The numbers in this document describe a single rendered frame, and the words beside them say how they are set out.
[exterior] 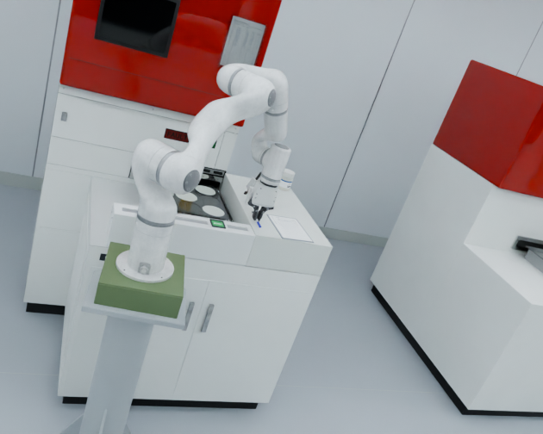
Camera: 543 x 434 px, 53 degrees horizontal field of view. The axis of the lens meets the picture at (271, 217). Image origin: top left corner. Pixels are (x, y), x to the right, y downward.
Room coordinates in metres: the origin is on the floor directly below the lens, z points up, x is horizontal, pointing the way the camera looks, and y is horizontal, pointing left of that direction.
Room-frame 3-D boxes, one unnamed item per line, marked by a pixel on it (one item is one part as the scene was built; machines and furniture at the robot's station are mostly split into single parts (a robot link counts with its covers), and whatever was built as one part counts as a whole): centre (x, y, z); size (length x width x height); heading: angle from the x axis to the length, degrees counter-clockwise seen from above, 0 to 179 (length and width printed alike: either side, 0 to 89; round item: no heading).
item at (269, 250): (2.32, 0.00, 0.89); 0.62 x 0.35 x 0.14; 24
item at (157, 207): (1.57, 0.38, 1.21); 0.19 x 0.12 x 0.24; 62
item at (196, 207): (2.25, 0.39, 0.90); 0.34 x 0.34 x 0.01; 24
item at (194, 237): (1.89, 0.30, 0.89); 0.55 x 0.09 x 0.14; 114
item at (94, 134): (2.38, 0.66, 1.02); 0.81 x 0.03 x 0.40; 114
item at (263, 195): (2.10, 0.06, 1.09); 0.10 x 0.07 x 0.11; 114
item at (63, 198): (2.69, 0.80, 0.41); 0.82 x 0.70 x 0.82; 114
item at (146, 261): (1.56, 0.34, 1.00); 0.19 x 0.19 x 0.18
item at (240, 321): (2.18, 0.28, 0.41); 0.96 x 0.64 x 0.82; 114
